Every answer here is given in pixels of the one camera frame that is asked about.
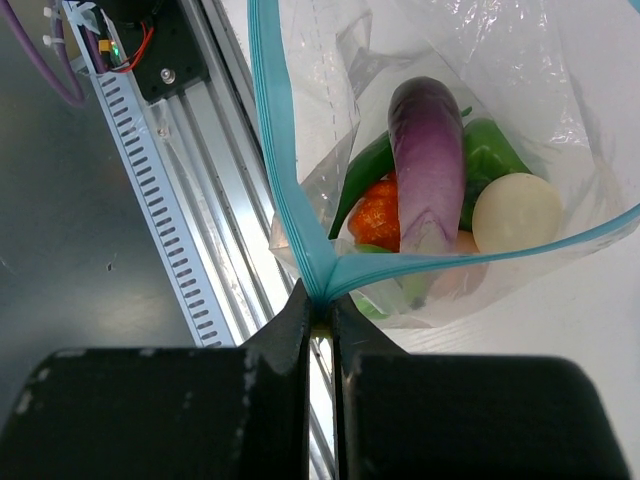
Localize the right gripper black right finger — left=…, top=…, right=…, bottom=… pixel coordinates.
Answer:
left=329, top=297, right=630, bottom=479

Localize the orange toy pumpkin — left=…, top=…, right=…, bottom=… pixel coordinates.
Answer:
left=347, top=173, right=400, bottom=253

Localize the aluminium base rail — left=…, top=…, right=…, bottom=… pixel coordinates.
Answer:
left=149, top=0, right=336, bottom=480

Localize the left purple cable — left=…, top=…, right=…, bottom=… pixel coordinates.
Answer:
left=0, top=0, right=109, bottom=109

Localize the green toy bell pepper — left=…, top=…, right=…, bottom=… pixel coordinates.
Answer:
left=459, top=118, right=531, bottom=232

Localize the green toy chili pepper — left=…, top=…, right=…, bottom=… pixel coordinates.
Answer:
left=327, top=104, right=474, bottom=241

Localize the peach toy egg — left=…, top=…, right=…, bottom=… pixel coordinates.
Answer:
left=429, top=230, right=488, bottom=300

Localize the clear zip bag blue zipper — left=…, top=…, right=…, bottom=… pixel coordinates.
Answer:
left=247, top=1, right=639, bottom=328

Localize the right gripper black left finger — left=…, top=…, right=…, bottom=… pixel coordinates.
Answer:
left=1, top=284, right=312, bottom=479

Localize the purple toy eggplant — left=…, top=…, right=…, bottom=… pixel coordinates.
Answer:
left=387, top=76, right=466, bottom=255

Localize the light green toy vegetable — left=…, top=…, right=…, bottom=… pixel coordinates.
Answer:
left=350, top=273, right=435, bottom=320

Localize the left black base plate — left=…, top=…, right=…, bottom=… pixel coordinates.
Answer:
left=96, top=1, right=209, bottom=103

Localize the white toy onion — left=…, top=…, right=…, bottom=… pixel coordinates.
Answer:
left=472, top=173, right=564, bottom=254

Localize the slotted grey cable duct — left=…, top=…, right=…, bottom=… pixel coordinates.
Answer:
left=91, top=1, right=242, bottom=347

